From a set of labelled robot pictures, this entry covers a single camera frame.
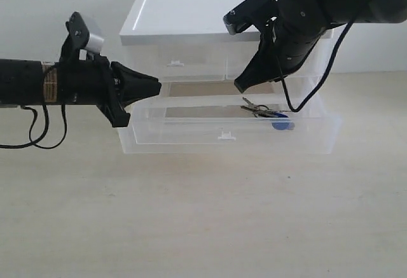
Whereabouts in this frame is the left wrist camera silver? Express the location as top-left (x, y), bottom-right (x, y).
top-left (64, 11), bottom-right (104, 59)

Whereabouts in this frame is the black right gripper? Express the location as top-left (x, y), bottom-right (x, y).
top-left (234, 19), bottom-right (302, 93)

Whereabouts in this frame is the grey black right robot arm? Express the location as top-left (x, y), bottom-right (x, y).
top-left (223, 0), bottom-right (406, 92)

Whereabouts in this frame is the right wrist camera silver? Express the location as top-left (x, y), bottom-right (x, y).
top-left (223, 0), bottom-right (279, 35)

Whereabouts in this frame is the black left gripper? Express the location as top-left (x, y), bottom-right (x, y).
top-left (57, 52), bottom-right (162, 128)

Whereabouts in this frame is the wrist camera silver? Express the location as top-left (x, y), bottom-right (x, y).
top-left (64, 11), bottom-right (104, 59)
top-left (223, 0), bottom-right (279, 35)

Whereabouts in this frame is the clear upper left drawer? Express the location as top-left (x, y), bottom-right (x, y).
top-left (126, 44), bottom-right (226, 83)

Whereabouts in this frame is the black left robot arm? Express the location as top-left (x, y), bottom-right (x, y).
top-left (1, 55), bottom-right (162, 128)

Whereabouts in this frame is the key bunch with blue fob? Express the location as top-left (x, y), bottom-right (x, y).
top-left (240, 97), bottom-right (295, 131)

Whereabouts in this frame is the white plastic drawer cabinet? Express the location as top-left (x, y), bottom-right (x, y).
top-left (119, 0), bottom-right (335, 113)

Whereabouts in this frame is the left black cable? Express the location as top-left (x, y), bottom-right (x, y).
top-left (0, 64), bottom-right (68, 150)

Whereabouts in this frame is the clear wide drawer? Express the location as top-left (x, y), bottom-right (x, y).
top-left (118, 77), bottom-right (341, 155)

